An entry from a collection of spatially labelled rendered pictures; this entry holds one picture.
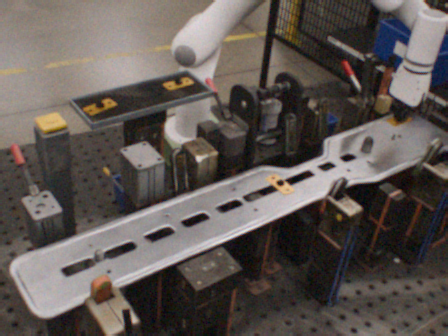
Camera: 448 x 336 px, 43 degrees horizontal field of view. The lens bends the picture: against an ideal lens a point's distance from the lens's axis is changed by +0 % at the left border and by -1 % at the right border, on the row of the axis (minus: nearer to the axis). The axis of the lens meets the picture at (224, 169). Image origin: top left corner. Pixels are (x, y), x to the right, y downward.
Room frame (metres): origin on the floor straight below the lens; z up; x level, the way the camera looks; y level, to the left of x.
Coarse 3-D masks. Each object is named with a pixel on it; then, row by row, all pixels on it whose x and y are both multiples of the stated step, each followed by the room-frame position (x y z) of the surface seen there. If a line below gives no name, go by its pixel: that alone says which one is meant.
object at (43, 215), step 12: (48, 192) 1.00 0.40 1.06; (24, 204) 0.95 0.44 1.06; (36, 204) 0.95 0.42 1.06; (48, 204) 0.95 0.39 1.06; (36, 216) 0.91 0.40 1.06; (48, 216) 0.92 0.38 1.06; (60, 216) 0.94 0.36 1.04; (36, 228) 0.90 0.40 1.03; (48, 228) 0.92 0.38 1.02; (60, 228) 0.93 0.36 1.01; (36, 240) 0.91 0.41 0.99; (48, 240) 0.91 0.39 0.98; (60, 240) 0.93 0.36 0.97
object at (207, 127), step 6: (210, 120) 1.33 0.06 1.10; (198, 126) 1.30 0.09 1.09; (204, 126) 1.30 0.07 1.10; (210, 126) 1.30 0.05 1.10; (216, 126) 1.30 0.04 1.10; (198, 132) 1.30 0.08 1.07; (204, 132) 1.28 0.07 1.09; (210, 132) 1.28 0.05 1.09; (216, 132) 1.29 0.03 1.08; (204, 138) 1.28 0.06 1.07; (210, 138) 1.28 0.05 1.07; (216, 138) 1.30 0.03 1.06; (210, 144) 1.28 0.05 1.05; (216, 144) 1.30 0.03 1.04; (216, 150) 1.30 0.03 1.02
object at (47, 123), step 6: (54, 114) 1.18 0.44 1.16; (36, 120) 1.14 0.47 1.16; (42, 120) 1.14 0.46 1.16; (48, 120) 1.15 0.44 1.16; (54, 120) 1.15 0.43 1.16; (60, 120) 1.15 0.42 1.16; (42, 126) 1.12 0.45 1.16; (48, 126) 1.12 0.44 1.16; (54, 126) 1.12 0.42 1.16; (60, 126) 1.13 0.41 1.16; (66, 126) 1.14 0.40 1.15
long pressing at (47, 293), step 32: (384, 128) 1.56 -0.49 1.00; (416, 128) 1.58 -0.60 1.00; (320, 160) 1.33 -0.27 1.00; (352, 160) 1.36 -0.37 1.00; (384, 160) 1.37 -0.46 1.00; (416, 160) 1.40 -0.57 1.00; (192, 192) 1.12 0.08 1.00; (224, 192) 1.14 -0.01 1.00; (320, 192) 1.19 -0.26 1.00; (128, 224) 0.98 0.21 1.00; (160, 224) 0.99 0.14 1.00; (224, 224) 1.02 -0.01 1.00; (256, 224) 1.04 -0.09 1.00; (32, 256) 0.85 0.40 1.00; (64, 256) 0.86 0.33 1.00; (128, 256) 0.88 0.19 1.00; (160, 256) 0.89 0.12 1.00; (192, 256) 0.91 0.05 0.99; (32, 288) 0.76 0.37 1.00; (64, 288) 0.77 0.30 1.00
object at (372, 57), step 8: (368, 56) 1.61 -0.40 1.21; (376, 56) 1.62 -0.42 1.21; (368, 64) 1.60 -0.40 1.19; (376, 64) 1.59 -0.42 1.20; (368, 72) 1.60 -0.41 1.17; (368, 80) 1.61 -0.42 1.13; (360, 88) 1.61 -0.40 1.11; (368, 88) 1.61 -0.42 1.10; (360, 96) 1.60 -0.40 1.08; (368, 96) 1.61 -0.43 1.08; (368, 104) 1.61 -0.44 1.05
